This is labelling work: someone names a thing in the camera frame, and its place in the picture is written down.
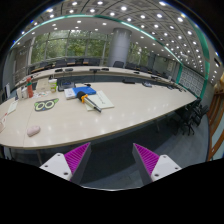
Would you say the red bottle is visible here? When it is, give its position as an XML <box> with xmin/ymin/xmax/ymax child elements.
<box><xmin>26</xmin><ymin>77</ymin><xmax>33</xmax><ymax>98</ymax></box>

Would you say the pink computer mouse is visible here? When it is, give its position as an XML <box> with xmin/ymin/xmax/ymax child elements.
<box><xmin>27</xmin><ymin>125</ymin><xmax>41</xmax><ymax>137</ymax></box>

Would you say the black office chair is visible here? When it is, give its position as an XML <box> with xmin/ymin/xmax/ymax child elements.
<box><xmin>175</xmin><ymin>107</ymin><xmax>195</xmax><ymax>134</ymax></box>

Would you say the blue book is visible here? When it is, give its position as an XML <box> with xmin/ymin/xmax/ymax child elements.
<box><xmin>73</xmin><ymin>86</ymin><xmax>96</xmax><ymax>95</ymax></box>

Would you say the grey round pillar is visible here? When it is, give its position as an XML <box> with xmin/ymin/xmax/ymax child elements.
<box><xmin>107</xmin><ymin>28</ymin><xmax>132</xmax><ymax>66</ymax></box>

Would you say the black yellow handheld tool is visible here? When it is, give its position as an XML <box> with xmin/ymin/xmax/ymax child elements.
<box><xmin>77</xmin><ymin>91</ymin><xmax>101</xmax><ymax>112</ymax></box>

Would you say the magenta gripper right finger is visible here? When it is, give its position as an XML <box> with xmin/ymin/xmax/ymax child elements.
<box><xmin>132</xmin><ymin>143</ymin><xmax>181</xmax><ymax>185</ymax></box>

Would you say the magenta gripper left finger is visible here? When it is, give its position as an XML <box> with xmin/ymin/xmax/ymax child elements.
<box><xmin>41</xmin><ymin>143</ymin><xmax>91</xmax><ymax>185</ymax></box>

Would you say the green white cup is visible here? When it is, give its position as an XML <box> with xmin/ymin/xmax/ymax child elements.
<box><xmin>49</xmin><ymin>79</ymin><xmax>57</xmax><ymax>93</ymax></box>

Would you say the white booklet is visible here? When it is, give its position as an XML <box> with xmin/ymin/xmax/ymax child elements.
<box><xmin>64</xmin><ymin>88</ymin><xmax>76</xmax><ymax>100</ymax></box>

